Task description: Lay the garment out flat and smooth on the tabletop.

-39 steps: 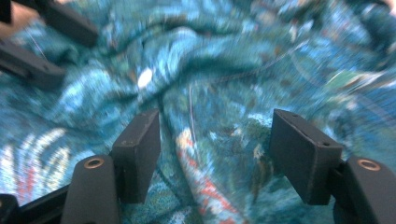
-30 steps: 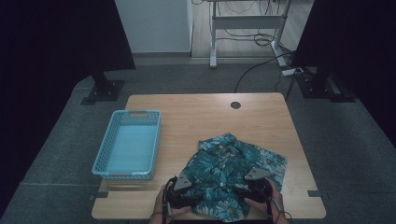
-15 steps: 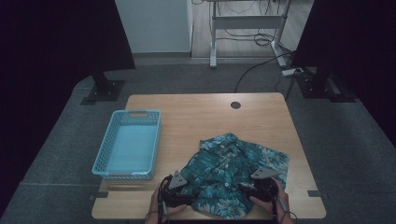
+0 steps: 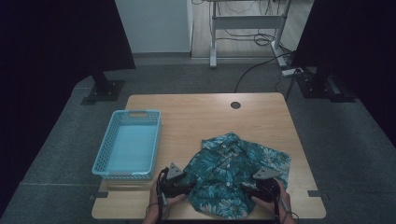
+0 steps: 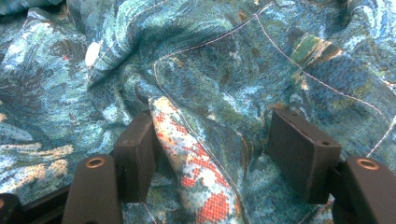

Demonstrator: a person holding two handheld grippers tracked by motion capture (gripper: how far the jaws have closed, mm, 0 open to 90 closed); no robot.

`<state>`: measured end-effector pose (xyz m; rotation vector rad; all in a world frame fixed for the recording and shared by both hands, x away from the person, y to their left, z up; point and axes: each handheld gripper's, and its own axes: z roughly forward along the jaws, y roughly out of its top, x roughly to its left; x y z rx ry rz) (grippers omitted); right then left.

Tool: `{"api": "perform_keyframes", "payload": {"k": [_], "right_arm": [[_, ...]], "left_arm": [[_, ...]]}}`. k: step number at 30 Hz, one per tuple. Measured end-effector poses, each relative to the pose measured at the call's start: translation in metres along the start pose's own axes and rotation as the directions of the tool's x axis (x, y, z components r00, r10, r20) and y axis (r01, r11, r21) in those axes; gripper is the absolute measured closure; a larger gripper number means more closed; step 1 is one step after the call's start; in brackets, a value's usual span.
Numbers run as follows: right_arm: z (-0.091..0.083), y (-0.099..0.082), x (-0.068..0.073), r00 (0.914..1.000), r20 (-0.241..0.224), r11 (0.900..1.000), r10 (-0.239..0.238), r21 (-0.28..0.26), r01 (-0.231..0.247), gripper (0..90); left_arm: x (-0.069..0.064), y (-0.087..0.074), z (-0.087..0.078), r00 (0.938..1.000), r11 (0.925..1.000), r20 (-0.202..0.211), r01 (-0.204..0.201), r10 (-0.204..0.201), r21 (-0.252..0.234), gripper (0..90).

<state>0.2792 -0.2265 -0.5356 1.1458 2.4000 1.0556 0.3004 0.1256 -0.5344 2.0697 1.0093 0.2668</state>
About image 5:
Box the teal floral shirt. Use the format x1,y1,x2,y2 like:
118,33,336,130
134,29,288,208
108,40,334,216
0,0,396,224

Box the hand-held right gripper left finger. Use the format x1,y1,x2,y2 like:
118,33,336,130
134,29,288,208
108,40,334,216
112,111,158,203

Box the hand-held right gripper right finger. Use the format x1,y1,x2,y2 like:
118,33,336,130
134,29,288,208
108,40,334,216
267,107,343,204

